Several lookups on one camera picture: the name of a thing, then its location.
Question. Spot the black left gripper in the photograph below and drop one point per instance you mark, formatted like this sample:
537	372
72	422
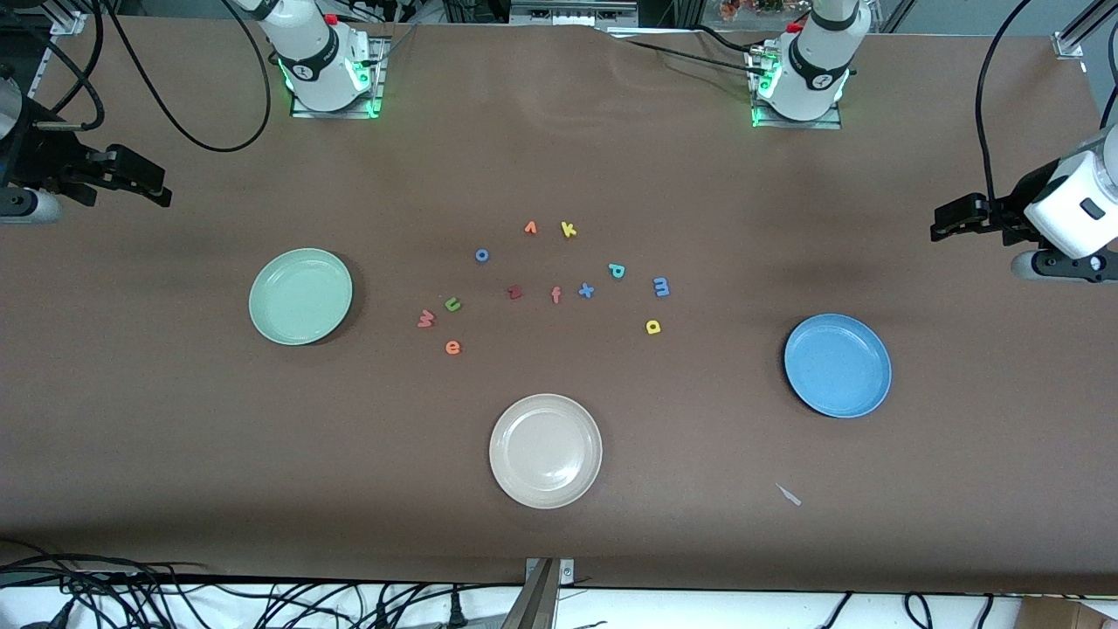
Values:
1016	207

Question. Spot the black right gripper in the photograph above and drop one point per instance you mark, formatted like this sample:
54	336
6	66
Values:
37	157

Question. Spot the blue foam letter m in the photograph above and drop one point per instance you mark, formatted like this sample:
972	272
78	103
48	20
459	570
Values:
661	286

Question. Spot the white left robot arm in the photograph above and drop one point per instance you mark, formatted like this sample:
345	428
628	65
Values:
817	61

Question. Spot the blue plate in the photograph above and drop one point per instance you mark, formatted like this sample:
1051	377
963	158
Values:
838	366

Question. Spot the green plate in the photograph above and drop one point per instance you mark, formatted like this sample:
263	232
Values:
300	297

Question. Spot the colourful toy pile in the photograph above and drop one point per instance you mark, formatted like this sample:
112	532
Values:
751	9

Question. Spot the white tape scrap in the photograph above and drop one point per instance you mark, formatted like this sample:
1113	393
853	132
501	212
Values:
789	494

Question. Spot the cardboard box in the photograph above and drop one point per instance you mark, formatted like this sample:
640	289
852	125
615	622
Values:
1070	614

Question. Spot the grey metal equipment box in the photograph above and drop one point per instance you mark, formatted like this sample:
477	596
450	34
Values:
572	12

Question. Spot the beige plate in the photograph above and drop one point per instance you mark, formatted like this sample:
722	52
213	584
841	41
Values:
546	451

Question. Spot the grey support beam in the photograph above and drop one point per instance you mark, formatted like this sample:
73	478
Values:
534	603

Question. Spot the aluminium frame extrusion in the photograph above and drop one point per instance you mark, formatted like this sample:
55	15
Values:
1070	45
68	19

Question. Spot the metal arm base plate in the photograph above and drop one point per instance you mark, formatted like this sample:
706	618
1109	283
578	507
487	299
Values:
376	96
830	123

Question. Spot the silver table bracket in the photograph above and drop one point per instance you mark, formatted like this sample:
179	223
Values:
566	572

